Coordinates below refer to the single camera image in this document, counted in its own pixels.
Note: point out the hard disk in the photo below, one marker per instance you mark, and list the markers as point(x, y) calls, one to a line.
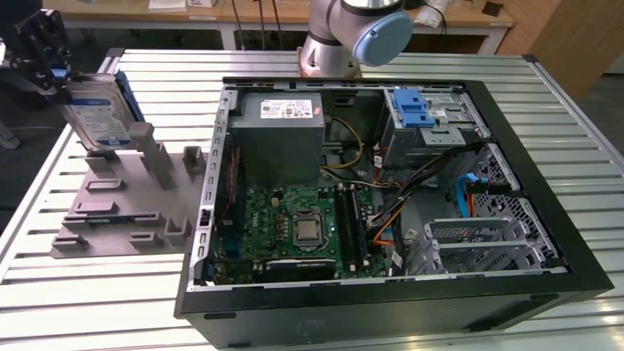
point(97, 120)

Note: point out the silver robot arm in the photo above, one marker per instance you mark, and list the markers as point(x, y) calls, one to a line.
point(331, 36)

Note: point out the silver disk bay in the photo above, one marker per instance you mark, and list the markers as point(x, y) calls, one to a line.
point(468, 245)

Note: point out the wooden desk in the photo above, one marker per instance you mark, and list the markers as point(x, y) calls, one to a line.
point(121, 14)

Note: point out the grey stand foot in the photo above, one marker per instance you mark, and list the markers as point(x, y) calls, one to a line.
point(8, 139)

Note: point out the white paper sheet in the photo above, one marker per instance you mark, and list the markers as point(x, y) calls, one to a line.
point(167, 5)

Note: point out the grey parts rack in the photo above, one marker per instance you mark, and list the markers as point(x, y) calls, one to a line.
point(127, 190)

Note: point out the RAM stick in rack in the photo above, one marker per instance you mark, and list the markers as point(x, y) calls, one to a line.
point(112, 221)

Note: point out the grey power supply unit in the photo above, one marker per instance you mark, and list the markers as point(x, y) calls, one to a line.
point(277, 153)

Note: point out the green motherboard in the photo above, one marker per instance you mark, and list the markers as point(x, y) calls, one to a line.
point(268, 204)

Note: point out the CPU socket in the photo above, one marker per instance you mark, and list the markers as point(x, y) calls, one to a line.
point(308, 214)

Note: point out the silver CPU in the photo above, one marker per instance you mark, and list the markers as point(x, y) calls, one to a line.
point(307, 229)

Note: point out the blue plastic drive latch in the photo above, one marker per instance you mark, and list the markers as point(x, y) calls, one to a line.
point(415, 109)

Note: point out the silver drive cage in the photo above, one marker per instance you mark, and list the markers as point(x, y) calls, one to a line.
point(404, 146)

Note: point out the clear plastic bag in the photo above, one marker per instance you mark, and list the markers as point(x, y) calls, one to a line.
point(431, 16)

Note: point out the black graphics card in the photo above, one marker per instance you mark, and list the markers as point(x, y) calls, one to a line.
point(297, 267)

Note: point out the RAM stick in motherboard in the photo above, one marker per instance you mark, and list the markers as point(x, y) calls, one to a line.
point(360, 226)

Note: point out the small black box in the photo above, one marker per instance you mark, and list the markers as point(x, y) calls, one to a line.
point(493, 8)

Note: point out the black open PC case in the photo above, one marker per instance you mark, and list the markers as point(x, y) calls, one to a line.
point(389, 314)

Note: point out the wooden cabinet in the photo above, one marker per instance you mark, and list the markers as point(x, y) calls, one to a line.
point(575, 36)

